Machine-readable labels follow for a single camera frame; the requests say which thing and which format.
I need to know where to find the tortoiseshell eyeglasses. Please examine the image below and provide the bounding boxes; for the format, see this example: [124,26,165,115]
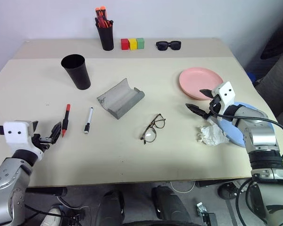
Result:
[140,113,166,145]

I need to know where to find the grey upholstered chair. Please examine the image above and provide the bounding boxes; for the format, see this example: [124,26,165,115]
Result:
[254,48,283,117]

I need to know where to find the pink plate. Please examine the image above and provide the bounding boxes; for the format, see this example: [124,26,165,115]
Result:
[178,67,224,101]

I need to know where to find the black sunglasses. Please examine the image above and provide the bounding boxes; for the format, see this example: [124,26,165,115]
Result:
[156,40,182,51]

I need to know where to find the metal caster bracket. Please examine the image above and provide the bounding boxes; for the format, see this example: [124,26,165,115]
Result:
[196,202,210,219]

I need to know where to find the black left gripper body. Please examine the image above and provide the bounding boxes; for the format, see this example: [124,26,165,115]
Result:
[31,134,53,153]

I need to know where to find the small black box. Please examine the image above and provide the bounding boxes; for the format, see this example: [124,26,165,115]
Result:
[202,212,218,226]

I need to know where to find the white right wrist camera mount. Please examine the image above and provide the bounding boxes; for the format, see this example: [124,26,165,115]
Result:
[211,81,235,123]

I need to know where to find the black rounded foot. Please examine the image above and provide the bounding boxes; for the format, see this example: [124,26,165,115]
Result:
[217,181,241,201]

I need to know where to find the red black marker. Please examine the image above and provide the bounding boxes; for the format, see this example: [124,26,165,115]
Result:
[95,17,114,29]

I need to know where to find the grey open glasses case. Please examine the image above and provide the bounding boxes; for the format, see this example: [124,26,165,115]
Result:
[96,78,146,120]

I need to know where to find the light blue plate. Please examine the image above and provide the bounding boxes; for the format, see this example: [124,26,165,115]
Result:
[217,101,275,148]

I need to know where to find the crumpled white paper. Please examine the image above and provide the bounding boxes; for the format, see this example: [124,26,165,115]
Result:
[195,124,231,147]

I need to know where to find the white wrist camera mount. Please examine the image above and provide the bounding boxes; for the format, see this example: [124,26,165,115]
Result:
[3,120,43,161]
[211,81,235,123]

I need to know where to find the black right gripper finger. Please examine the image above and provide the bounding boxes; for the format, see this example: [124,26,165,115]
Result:
[199,89,214,99]
[185,103,207,118]

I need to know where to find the dark rounded shape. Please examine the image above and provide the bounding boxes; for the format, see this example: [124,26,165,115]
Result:
[95,190,126,226]
[151,185,192,226]

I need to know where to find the black floor cables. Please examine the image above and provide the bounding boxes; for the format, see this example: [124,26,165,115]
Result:
[25,195,87,226]

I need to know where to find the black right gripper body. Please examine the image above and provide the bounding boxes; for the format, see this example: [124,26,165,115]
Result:
[204,94,224,120]

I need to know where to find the white marker with black cap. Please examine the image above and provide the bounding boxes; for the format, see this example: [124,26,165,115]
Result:
[83,107,94,135]

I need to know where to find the empty black cup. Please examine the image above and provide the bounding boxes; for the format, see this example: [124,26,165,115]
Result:
[61,54,92,90]

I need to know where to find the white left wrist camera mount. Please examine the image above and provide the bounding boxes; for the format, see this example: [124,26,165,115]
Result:
[3,120,43,161]

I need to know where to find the red and black marker pen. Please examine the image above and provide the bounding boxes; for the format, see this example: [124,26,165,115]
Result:
[62,104,71,138]

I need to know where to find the black cloth on chair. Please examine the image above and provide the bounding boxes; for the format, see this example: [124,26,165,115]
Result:
[260,30,283,60]

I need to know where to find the white shoe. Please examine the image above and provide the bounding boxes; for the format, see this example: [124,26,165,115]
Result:
[41,207,62,226]

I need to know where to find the black pen holder cup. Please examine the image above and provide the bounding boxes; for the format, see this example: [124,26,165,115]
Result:
[95,22,115,51]

